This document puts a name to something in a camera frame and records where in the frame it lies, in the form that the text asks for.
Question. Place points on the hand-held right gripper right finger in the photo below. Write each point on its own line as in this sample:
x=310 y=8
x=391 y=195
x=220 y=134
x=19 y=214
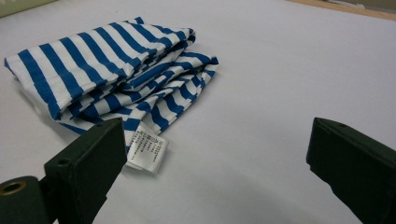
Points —
x=358 y=168

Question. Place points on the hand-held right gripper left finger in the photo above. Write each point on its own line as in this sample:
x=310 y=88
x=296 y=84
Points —
x=84 y=161

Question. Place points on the blue white striped cloth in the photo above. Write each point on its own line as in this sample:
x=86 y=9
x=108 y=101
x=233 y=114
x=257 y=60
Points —
x=93 y=71

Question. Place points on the white table cover board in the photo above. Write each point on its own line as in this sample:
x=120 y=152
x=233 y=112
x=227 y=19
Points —
x=264 y=93

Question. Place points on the wooden board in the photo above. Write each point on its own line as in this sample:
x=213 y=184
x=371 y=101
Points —
x=348 y=8

